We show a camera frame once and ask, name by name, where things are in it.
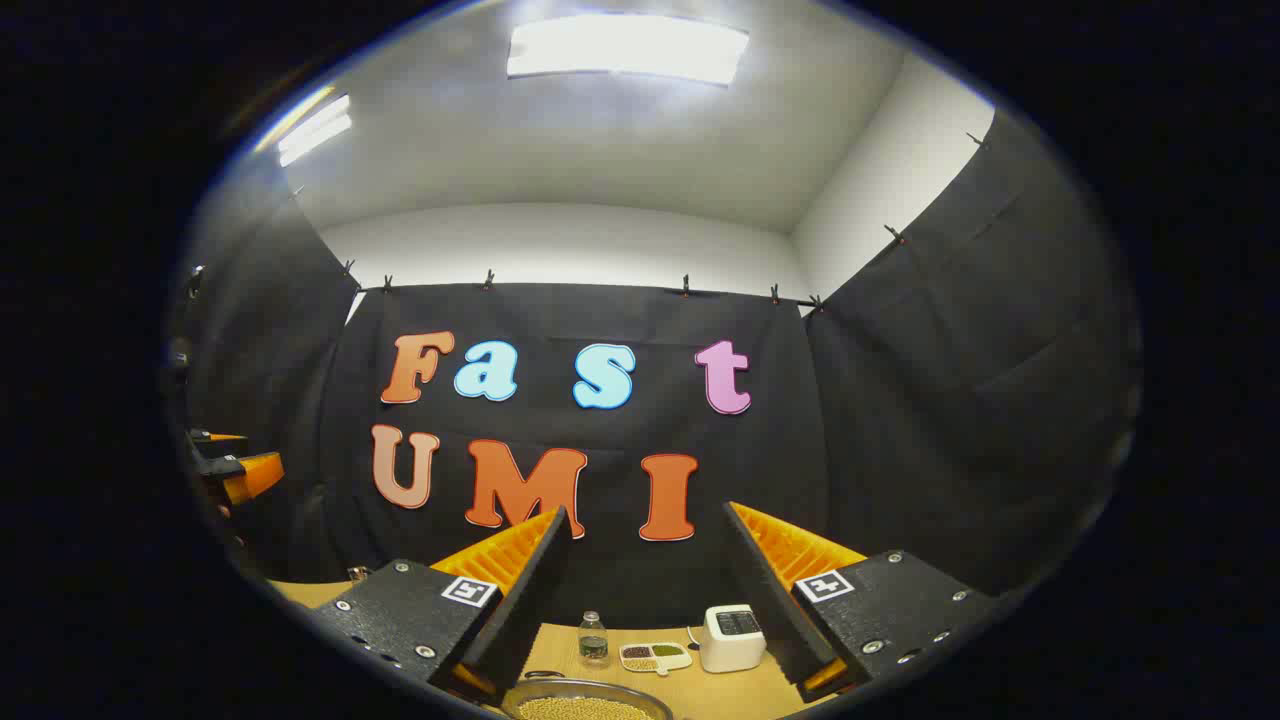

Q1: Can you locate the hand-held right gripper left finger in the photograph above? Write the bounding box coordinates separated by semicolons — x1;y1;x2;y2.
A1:
310;505;573;706

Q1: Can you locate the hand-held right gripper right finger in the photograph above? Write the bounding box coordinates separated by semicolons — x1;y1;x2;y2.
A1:
722;500;1001;706

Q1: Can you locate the steel pot with soybeans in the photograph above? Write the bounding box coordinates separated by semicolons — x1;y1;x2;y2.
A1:
500;672;676;720

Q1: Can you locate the white toaster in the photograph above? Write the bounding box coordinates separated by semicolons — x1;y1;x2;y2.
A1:
698;604;767;674

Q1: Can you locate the clear plastic water bottle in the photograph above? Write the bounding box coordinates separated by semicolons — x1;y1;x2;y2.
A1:
578;611;610;669

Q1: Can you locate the white divided bean dish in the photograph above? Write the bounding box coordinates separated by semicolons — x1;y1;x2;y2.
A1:
619;642;693;677

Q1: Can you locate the row of black cloth clips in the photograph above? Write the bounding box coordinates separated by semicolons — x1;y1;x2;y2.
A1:
288;130;991;316

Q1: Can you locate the small ceiling light panel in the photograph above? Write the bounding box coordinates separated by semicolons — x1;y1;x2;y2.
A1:
277;93;353;168

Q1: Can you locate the large ceiling light panel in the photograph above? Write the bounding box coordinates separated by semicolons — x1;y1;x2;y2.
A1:
507;14;750;87

